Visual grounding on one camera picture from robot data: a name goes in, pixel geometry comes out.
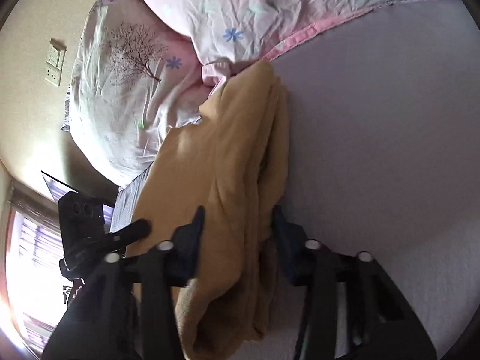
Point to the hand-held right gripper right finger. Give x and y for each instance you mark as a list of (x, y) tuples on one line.
[(284, 228)]

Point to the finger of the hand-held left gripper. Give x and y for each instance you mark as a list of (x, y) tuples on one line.
[(131, 232)]

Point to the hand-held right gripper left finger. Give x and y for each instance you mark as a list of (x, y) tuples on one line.
[(193, 232)]

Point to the yellow fleece garment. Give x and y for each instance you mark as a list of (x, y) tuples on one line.
[(225, 165)]

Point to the striped grey cloth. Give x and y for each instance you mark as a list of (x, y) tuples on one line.
[(125, 202)]

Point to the dark framed screen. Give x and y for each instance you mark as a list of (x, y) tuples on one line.
[(52, 189)]

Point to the brown window blind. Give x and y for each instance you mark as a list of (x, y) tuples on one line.
[(32, 204)]

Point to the bright window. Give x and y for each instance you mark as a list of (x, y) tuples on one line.
[(33, 262)]

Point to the lavender bed sheet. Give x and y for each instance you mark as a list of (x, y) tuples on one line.
[(375, 138)]

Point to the tree print white pillow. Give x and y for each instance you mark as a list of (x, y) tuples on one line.
[(120, 93)]

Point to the pink floral quilt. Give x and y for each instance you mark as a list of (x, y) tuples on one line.
[(262, 7)]

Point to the white wall socket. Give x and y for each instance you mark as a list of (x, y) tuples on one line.
[(53, 75)]

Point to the white wall switch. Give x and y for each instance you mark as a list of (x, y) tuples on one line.
[(55, 52)]

